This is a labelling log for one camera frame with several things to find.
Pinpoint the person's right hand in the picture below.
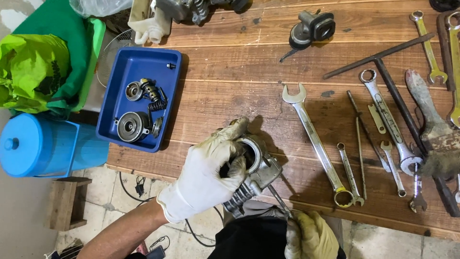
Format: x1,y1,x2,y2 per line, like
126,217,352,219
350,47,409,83
284,210,340,259

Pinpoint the person's left hand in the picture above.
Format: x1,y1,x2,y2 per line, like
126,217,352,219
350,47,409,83
157,117,251,224

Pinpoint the thin metal screwdriver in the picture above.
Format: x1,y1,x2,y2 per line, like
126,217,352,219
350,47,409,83
267,184,294,218

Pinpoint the grey metal carburetor body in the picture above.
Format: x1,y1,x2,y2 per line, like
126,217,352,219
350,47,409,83
222,135,284,219

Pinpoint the person's black shirt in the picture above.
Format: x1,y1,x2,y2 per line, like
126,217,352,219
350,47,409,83
215,215,346,259

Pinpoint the short silver combination wrench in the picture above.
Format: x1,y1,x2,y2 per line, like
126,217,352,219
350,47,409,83
336,142,365,207

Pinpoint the large silver combination wrench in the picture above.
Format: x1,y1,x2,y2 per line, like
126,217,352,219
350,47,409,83
282,83,355,209

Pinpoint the small silver combination wrench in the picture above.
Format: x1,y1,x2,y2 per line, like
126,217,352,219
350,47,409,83
380,141,407,198

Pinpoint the dark thin metal rod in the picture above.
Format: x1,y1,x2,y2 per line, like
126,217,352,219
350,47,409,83
346,90,391,173

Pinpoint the small double open-end wrench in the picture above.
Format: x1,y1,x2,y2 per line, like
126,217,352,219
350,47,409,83
409,164,428,213

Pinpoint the small flat metal wrench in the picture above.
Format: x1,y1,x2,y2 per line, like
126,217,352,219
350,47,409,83
367,104,387,135

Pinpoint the black phone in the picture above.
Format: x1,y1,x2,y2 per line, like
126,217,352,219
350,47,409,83
145,246,167,259

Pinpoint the dirty old paintbrush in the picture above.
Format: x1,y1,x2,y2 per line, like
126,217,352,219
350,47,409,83
405,69,460,180

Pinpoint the small dark metal tool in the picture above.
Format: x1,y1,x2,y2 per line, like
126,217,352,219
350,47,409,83
279,48,299,63

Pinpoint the small metal disc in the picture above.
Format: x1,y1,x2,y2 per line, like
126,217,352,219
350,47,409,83
151,116,164,139

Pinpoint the black coil spring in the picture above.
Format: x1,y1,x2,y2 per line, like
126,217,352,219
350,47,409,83
147,100,169,112

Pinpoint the black rubber intake manifold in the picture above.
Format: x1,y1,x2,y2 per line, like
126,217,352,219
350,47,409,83
289,10,336,51

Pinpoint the large round metal cover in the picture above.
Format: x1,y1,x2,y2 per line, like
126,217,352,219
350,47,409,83
114,112,151,143

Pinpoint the metal throttle slide cylinder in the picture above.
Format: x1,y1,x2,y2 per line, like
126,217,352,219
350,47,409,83
139,78,162,103

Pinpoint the small round metal cap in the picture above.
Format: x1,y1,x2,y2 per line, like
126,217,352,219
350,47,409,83
125,81,144,102

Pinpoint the yellowish combination wrench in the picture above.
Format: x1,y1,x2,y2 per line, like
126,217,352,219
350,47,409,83
409,10,448,85

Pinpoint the blue plastic tray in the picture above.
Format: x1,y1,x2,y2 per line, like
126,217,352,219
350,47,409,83
96,47,182,153

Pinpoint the dark rusty flat bar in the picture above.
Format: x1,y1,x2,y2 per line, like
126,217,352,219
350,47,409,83
436,11,456,92

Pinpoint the small wooden stool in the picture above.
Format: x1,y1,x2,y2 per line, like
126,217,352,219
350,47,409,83
45,177,92,231

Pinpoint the grey engine part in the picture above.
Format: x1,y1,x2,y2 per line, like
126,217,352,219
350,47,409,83
155,0,250,26

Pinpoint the white plastic part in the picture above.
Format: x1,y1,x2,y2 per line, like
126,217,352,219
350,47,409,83
127,0,173,45

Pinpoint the black round object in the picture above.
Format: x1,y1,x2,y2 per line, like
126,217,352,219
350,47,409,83
429,0,460,13

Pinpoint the blue plastic container with lid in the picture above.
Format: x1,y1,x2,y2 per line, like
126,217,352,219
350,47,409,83
0,113,110,178

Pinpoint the green fabric bag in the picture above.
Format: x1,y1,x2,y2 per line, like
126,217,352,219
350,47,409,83
10,0,107,117

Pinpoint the clear plastic bag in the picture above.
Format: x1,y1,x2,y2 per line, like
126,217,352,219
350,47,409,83
69,0,133,18

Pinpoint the lime green plastic bag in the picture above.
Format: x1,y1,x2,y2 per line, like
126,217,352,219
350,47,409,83
0,34,71,109

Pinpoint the black cable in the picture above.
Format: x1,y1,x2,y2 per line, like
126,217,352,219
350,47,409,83
119,172,225,248

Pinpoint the big silver ring wrench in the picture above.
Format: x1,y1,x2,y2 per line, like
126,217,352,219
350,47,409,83
359,69,424,176

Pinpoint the rusty T-handle wrench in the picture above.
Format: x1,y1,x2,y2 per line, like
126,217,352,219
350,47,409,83
322,33,460,218

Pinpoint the long yellowish ring wrench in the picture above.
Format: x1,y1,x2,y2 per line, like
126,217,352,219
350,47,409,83
446,12,460,129

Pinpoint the white wire fan guard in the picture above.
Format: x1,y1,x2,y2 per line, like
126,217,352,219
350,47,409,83
96,29,134,88

